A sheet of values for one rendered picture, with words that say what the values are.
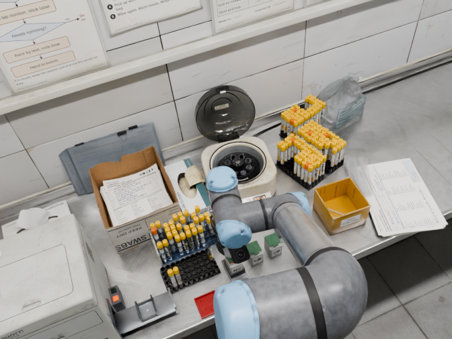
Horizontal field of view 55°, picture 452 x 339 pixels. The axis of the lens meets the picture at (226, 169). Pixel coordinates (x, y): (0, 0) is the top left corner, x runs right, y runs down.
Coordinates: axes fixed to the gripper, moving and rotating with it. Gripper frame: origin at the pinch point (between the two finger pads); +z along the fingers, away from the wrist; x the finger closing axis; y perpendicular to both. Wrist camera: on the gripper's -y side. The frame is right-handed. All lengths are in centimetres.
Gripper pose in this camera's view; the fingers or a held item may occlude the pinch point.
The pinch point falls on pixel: (233, 256)
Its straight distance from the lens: 132.9
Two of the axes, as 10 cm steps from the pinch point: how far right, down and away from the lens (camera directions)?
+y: -3.9, -6.7, 6.3
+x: -9.2, 3.4, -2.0
